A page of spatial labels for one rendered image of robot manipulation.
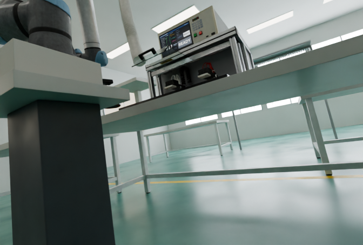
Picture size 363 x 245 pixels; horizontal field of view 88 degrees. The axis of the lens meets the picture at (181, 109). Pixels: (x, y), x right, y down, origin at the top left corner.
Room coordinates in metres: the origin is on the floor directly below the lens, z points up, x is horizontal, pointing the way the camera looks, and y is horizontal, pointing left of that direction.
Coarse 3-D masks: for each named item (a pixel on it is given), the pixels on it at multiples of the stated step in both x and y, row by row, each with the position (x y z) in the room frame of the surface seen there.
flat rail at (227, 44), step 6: (228, 42) 1.02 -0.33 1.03; (216, 48) 1.06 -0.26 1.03; (222, 48) 1.04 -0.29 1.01; (198, 54) 1.11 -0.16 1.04; (204, 54) 1.10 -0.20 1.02; (180, 60) 1.18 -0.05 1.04; (186, 60) 1.16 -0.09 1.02; (192, 60) 1.14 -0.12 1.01; (168, 66) 1.23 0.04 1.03; (174, 66) 1.21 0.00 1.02; (156, 72) 1.28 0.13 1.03; (162, 72) 1.26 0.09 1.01
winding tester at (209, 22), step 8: (208, 8) 1.09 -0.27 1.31; (192, 16) 1.14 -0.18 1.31; (200, 16) 1.12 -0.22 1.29; (208, 16) 1.10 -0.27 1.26; (216, 16) 1.13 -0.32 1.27; (176, 24) 1.21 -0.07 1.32; (192, 24) 1.15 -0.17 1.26; (200, 24) 1.13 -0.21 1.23; (208, 24) 1.10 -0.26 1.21; (216, 24) 1.08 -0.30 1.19; (224, 24) 1.28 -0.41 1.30; (160, 32) 1.28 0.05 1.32; (192, 32) 1.16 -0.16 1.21; (208, 32) 1.11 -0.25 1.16; (216, 32) 1.08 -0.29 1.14; (192, 40) 1.16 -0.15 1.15; (200, 40) 1.14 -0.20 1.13; (160, 48) 1.29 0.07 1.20
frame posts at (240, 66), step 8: (232, 40) 1.01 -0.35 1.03; (232, 48) 1.00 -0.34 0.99; (240, 48) 1.10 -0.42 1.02; (240, 56) 1.08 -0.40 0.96; (240, 64) 1.00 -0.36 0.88; (152, 80) 1.32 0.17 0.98; (160, 80) 1.40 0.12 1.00; (152, 88) 1.30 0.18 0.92; (160, 88) 1.39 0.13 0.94; (152, 96) 1.30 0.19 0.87
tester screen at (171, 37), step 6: (186, 24) 1.17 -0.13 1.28; (174, 30) 1.22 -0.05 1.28; (180, 30) 1.20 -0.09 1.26; (186, 30) 1.18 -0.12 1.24; (162, 36) 1.27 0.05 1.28; (168, 36) 1.25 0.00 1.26; (174, 36) 1.22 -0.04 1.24; (186, 36) 1.18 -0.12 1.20; (162, 42) 1.28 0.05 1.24; (168, 42) 1.25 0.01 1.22; (174, 42) 1.23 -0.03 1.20; (180, 48) 1.21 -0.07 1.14
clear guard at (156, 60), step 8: (168, 48) 1.02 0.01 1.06; (152, 56) 0.99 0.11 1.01; (160, 56) 1.11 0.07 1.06; (168, 56) 1.12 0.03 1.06; (176, 56) 1.15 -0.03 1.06; (184, 56) 1.17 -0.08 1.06; (136, 64) 1.04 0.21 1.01; (152, 64) 1.21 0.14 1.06; (160, 64) 1.23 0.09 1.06; (168, 64) 1.26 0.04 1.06
